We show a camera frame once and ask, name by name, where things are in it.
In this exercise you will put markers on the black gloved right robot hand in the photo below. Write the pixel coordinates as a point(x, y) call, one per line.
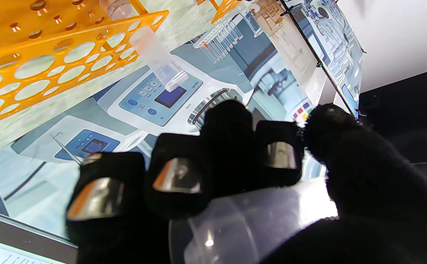
point(364, 205)

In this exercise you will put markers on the clear plastic test tube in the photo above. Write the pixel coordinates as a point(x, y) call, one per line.
point(158, 58)
point(257, 220)

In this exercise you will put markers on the orange test tube rack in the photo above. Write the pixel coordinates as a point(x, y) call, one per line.
point(224, 9)
point(22, 47)

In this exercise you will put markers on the printed laboratory backdrop poster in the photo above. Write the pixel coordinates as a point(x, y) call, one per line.
point(132, 110)

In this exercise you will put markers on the black backdrop frame pole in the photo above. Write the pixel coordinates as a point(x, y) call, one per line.
point(318, 64)

